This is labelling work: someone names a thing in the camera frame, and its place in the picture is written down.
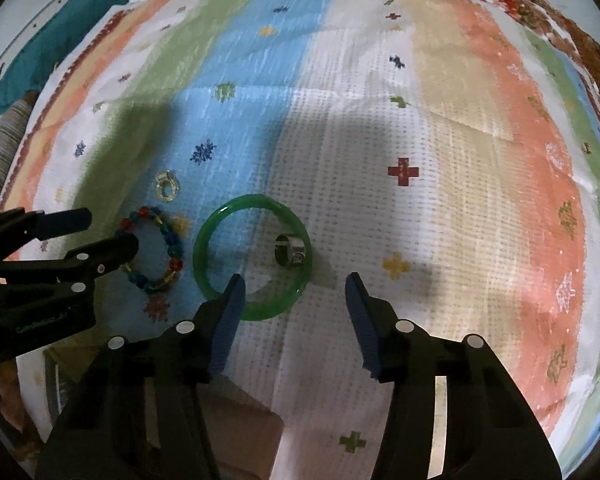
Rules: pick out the silver metal tin box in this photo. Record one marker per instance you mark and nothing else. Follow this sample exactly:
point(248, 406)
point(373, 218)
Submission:
point(245, 430)

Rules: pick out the white bed headboard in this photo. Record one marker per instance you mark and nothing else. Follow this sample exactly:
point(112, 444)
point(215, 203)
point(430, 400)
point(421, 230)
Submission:
point(25, 25)

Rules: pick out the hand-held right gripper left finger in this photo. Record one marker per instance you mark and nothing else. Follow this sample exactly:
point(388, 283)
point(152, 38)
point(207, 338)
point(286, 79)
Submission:
point(230, 320)

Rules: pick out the teal pillow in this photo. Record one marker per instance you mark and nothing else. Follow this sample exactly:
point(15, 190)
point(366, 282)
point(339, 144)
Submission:
point(55, 35)

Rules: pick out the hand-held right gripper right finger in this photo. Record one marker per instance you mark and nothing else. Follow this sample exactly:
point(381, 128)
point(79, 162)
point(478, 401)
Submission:
point(365, 325)

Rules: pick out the green jade bangle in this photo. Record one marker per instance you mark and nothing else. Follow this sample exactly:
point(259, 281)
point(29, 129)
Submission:
point(200, 255)

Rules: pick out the striped pastel mat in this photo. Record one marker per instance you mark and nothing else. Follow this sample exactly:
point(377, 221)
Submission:
point(430, 110)

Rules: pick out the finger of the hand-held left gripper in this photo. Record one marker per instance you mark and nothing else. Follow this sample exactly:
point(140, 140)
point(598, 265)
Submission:
point(65, 220)
point(110, 255)

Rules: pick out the grey striped pillow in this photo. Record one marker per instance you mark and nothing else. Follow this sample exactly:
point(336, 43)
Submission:
point(0, 150)

